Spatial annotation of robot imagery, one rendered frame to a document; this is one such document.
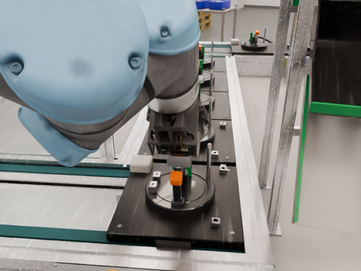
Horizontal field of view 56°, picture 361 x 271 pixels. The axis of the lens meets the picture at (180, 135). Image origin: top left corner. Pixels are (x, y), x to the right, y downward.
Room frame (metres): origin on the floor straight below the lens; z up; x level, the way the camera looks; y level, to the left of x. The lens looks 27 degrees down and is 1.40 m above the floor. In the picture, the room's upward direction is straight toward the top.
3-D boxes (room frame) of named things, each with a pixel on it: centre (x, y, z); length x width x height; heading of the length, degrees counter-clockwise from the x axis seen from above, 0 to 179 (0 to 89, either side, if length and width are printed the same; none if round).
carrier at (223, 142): (0.82, -0.02, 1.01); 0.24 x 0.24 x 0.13; 85
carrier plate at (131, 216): (0.56, 0.00, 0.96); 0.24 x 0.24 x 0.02; 85
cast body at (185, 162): (0.57, 0.00, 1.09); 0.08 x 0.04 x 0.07; 175
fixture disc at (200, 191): (0.56, 0.00, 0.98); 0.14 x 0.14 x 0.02
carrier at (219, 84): (1.31, -0.07, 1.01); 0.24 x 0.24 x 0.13; 85
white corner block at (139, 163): (0.67, 0.09, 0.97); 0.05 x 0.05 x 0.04; 85
